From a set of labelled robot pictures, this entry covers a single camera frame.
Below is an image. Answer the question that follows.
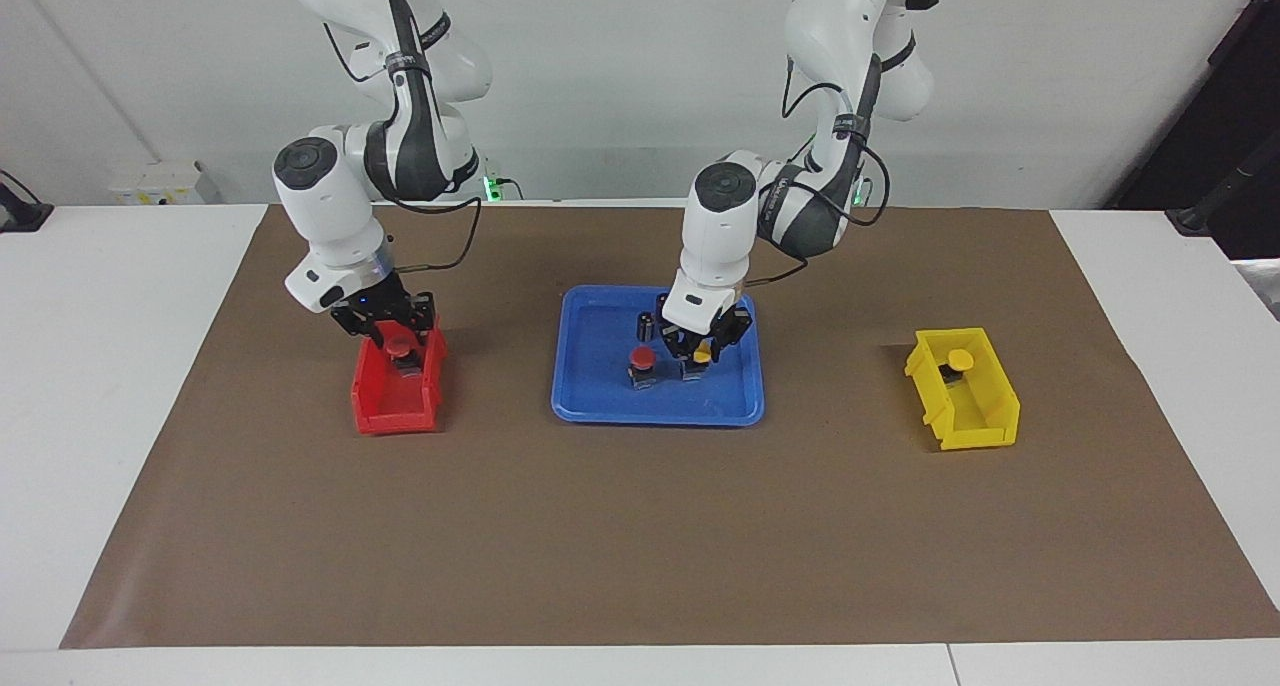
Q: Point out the blue plastic tray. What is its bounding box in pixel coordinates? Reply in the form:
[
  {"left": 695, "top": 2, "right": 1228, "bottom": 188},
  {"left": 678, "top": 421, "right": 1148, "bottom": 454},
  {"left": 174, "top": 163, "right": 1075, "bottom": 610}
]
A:
[{"left": 551, "top": 285, "right": 766, "bottom": 428}]

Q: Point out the red plastic bin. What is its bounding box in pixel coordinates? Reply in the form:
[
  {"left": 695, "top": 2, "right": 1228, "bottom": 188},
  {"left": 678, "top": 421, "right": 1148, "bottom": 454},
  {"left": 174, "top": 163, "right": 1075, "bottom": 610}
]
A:
[{"left": 350, "top": 313, "right": 448, "bottom": 435}]

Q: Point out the brown paper mat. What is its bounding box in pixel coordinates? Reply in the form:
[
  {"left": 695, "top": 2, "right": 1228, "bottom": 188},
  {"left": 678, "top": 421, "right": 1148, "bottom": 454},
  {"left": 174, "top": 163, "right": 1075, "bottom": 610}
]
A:
[{"left": 60, "top": 203, "right": 1280, "bottom": 650}]

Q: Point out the white power strip box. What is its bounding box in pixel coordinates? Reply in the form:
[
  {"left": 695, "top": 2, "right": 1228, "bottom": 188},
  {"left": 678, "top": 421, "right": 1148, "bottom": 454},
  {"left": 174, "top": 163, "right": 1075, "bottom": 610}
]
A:
[{"left": 108, "top": 160, "right": 206, "bottom": 205}]

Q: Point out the yellow plastic bin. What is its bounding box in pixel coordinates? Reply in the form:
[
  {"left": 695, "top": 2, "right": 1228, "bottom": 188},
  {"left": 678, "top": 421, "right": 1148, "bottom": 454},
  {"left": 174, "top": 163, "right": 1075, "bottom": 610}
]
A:
[{"left": 904, "top": 327, "right": 1021, "bottom": 452}]

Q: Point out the black table clamp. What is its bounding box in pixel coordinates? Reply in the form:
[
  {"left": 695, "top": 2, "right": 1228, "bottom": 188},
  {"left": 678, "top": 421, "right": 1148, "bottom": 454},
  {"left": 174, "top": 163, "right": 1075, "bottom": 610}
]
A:
[{"left": 0, "top": 171, "right": 54, "bottom": 234}]

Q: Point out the black dark panel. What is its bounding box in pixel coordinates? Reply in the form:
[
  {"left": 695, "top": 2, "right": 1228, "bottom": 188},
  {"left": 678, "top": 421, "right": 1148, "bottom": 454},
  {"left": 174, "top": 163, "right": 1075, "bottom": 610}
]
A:
[{"left": 1105, "top": 0, "right": 1280, "bottom": 262}]

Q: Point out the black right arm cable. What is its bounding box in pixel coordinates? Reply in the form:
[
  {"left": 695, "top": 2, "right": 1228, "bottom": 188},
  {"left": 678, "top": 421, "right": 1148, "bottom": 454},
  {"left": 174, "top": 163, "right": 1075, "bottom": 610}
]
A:
[{"left": 383, "top": 191, "right": 483, "bottom": 272}]

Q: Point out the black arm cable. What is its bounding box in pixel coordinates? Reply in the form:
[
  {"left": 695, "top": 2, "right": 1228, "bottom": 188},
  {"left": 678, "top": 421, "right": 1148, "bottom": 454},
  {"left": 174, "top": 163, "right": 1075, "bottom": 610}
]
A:
[
  {"left": 383, "top": 191, "right": 483, "bottom": 272},
  {"left": 740, "top": 54, "right": 891, "bottom": 289}
]

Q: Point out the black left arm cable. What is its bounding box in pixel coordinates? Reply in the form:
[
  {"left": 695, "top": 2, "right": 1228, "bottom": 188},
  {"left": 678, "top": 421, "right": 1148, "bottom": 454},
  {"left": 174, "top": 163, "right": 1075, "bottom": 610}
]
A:
[{"left": 740, "top": 54, "right": 891, "bottom": 289}]

